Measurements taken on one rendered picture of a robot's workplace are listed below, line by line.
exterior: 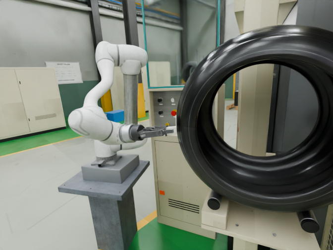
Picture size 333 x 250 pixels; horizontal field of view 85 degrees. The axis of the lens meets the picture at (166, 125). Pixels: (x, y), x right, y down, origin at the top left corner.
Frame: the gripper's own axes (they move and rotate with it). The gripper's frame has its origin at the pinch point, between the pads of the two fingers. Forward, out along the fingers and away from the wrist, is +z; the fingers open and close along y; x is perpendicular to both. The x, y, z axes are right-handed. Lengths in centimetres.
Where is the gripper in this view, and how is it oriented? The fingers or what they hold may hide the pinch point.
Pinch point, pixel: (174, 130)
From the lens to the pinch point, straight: 76.4
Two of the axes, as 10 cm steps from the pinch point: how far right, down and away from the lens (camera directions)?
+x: 1.8, 9.6, 2.0
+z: 9.0, -0.8, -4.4
